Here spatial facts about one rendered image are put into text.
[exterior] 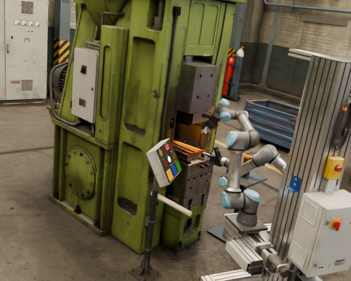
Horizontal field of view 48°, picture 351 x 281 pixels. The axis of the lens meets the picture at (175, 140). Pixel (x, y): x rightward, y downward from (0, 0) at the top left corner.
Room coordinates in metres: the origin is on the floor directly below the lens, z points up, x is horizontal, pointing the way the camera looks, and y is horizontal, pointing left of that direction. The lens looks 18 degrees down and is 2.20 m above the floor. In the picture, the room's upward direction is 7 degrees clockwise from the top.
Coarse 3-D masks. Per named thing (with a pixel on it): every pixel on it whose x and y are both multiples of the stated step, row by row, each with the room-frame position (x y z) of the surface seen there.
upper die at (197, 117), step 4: (180, 112) 3.38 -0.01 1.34; (184, 112) 3.35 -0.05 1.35; (200, 112) 3.36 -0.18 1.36; (204, 112) 3.40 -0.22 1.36; (176, 116) 3.40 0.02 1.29; (180, 116) 3.38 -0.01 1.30; (184, 116) 3.34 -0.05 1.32; (188, 116) 3.32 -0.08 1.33; (192, 116) 3.29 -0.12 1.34; (196, 116) 3.32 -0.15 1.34; (200, 116) 3.36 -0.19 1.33; (184, 120) 3.34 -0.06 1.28; (188, 120) 3.31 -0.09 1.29; (192, 120) 3.28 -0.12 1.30; (196, 120) 3.32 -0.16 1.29; (200, 120) 3.37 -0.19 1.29; (204, 120) 3.42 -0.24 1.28
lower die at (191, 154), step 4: (176, 140) 3.61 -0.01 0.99; (176, 144) 3.50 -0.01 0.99; (176, 148) 3.43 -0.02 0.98; (184, 148) 3.43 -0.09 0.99; (188, 148) 3.41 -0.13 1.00; (176, 152) 3.37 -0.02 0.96; (180, 152) 3.34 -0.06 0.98; (184, 152) 3.35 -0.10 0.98; (188, 152) 3.34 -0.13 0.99; (192, 152) 3.35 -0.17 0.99; (196, 152) 3.38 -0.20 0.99; (180, 156) 3.34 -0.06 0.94; (184, 156) 3.30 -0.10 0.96; (188, 156) 3.30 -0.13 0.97; (192, 156) 3.34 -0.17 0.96; (196, 156) 3.38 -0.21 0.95; (200, 156) 3.43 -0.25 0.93; (188, 160) 3.30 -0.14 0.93; (192, 160) 3.35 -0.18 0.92
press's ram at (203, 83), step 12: (192, 72) 3.27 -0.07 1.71; (204, 72) 3.34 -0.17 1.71; (216, 72) 3.47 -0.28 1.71; (192, 84) 3.26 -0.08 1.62; (204, 84) 3.36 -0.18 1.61; (180, 96) 3.33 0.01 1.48; (192, 96) 3.25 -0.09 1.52; (204, 96) 3.38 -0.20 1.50; (180, 108) 3.32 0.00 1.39; (192, 108) 3.26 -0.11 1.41; (204, 108) 3.40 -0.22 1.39
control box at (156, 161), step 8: (160, 144) 2.87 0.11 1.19; (168, 144) 2.96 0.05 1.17; (152, 152) 2.71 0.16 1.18; (168, 152) 2.90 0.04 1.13; (152, 160) 2.71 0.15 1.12; (160, 160) 2.72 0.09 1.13; (176, 160) 2.97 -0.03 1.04; (152, 168) 2.71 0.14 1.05; (160, 168) 2.69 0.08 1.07; (168, 168) 2.78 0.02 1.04; (160, 176) 2.69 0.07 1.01; (160, 184) 2.69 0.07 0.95; (168, 184) 2.67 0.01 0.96
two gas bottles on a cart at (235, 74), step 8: (240, 48) 10.79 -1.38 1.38; (232, 56) 10.92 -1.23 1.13; (240, 56) 10.66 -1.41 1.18; (232, 64) 10.83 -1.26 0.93; (240, 64) 10.67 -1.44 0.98; (232, 72) 10.85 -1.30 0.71; (240, 72) 10.71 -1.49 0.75; (232, 80) 10.71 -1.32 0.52; (224, 88) 10.88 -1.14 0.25; (232, 88) 10.68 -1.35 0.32; (232, 96) 10.52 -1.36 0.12
